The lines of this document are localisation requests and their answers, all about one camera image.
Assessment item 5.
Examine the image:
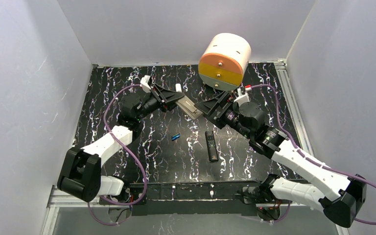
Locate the white air conditioner remote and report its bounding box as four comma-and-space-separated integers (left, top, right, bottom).
176, 96, 203, 120

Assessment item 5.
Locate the black tv remote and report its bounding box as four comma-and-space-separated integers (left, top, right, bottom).
205, 131, 219, 162

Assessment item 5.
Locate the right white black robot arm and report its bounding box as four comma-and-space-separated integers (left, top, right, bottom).
194, 92, 366, 228

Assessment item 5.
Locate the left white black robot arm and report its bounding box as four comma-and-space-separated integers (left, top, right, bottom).
57, 82, 185, 202

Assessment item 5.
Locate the small white remote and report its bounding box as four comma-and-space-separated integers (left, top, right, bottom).
175, 83, 182, 93

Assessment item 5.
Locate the blue battery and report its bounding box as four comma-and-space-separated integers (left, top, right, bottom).
171, 134, 180, 141

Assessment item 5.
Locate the round three-drawer storage box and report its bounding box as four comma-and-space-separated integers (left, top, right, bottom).
198, 33, 252, 91

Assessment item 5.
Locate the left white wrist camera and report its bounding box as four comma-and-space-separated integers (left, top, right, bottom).
140, 75, 151, 94

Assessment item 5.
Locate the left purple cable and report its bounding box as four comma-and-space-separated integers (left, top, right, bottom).
87, 84, 150, 226

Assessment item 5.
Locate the purple cable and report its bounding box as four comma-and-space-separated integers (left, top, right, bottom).
246, 84, 376, 226
87, 84, 150, 226

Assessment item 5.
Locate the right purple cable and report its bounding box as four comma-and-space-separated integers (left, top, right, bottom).
246, 84, 376, 226

